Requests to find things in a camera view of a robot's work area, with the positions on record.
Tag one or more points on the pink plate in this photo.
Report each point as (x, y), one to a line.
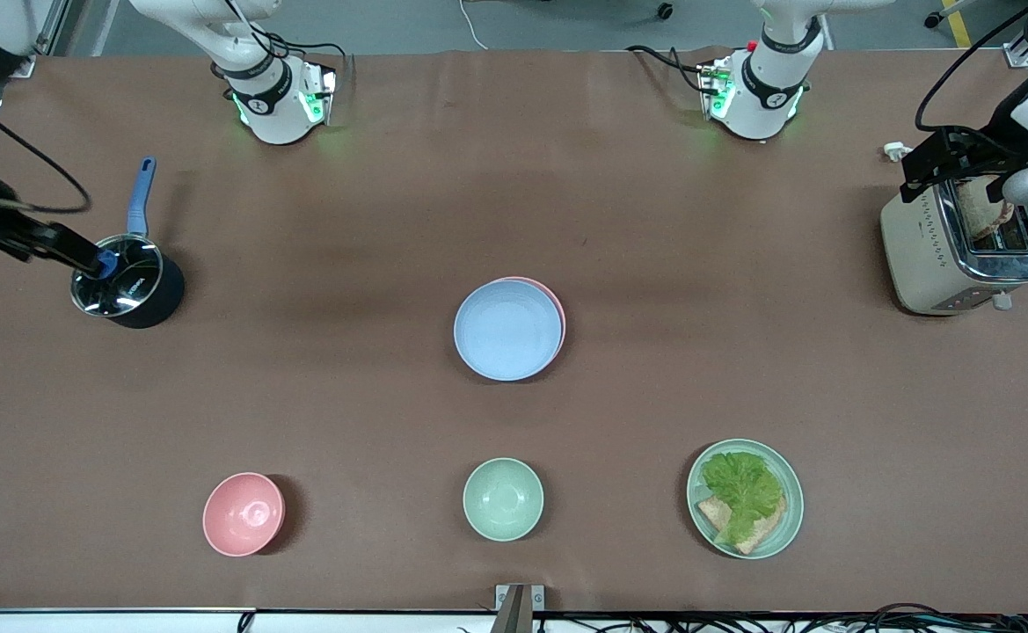
(559, 308)

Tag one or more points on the blue plate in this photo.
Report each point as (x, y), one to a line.
(506, 332)

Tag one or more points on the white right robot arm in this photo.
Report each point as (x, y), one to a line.
(267, 97)

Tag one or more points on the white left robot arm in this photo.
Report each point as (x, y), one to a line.
(769, 88)

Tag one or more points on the white toaster plug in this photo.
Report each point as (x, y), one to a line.
(896, 152)

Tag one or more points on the toast slice in toaster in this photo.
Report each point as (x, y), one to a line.
(980, 215)

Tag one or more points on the glass lid with blue knob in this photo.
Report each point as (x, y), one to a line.
(127, 286)

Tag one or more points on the beige chrome toaster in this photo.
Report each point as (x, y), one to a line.
(922, 255)

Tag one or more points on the black caster wheel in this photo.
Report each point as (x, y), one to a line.
(665, 10)

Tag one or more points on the pink bowl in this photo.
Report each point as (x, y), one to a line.
(244, 514)

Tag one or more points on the green plate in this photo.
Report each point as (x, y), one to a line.
(791, 492)

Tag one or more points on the green lettuce leaf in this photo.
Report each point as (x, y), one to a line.
(742, 488)

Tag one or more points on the bread slice under lettuce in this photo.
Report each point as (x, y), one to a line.
(714, 513)

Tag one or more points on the green bowl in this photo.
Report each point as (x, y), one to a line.
(503, 499)

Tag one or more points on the aluminium profile bracket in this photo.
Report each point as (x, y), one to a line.
(520, 607)

